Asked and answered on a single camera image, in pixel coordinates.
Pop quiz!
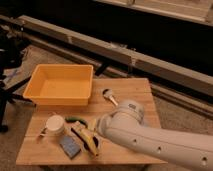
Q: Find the green cucumber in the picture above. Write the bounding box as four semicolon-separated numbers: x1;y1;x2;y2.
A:
65;117;88;128

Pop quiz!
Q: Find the blue sponge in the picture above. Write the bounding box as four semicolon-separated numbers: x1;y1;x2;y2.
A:
60;136;81;159

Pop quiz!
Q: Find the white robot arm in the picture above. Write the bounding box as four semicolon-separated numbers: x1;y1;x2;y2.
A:
96;100;213;171

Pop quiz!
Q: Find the wooden block eraser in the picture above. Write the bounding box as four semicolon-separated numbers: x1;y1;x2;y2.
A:
71;121;86;142

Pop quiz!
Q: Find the small metal clip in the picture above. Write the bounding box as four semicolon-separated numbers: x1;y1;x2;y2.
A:
37;127;47;139

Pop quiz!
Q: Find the yellow plastic bin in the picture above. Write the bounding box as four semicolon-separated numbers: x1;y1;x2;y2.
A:
23;64;93;106

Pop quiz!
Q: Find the yellow banana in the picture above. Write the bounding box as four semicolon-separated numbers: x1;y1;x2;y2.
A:
81;119;98;156

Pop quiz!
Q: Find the black tripod stand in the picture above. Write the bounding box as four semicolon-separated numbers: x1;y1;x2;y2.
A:
0;26;36;133

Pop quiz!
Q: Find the white round container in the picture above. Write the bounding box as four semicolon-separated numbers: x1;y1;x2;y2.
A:
46;115;64;135

